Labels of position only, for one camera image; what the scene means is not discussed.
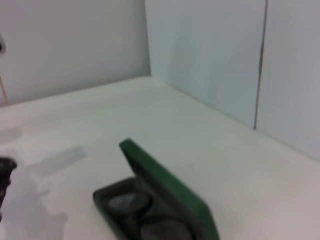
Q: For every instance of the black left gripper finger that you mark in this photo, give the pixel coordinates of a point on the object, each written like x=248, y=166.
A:
x=6, y=170

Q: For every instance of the green glasses case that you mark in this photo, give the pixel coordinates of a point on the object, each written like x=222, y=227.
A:
x=165, y=180

